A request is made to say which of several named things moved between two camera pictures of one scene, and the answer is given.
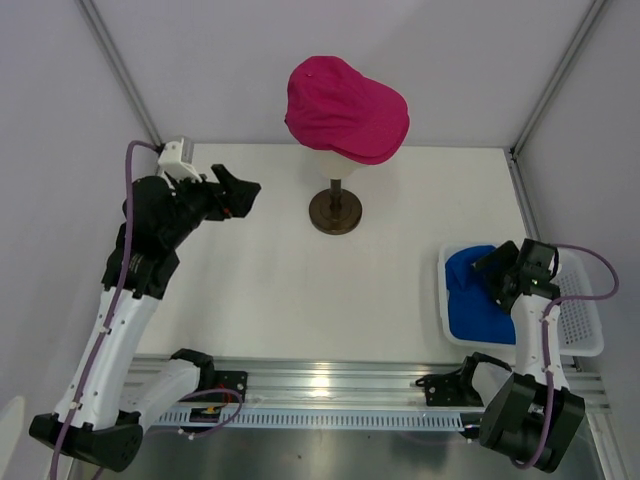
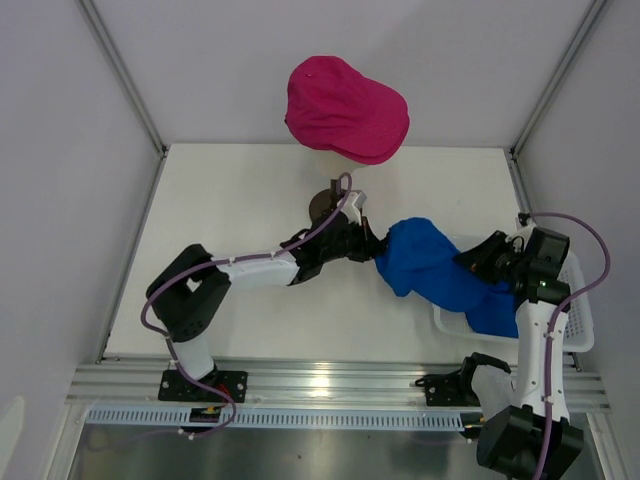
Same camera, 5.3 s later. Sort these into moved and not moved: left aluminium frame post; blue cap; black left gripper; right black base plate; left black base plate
Moved: blue cap; black left gripper
Not moved: right black base plate; left black base plate; left aluminium frame post
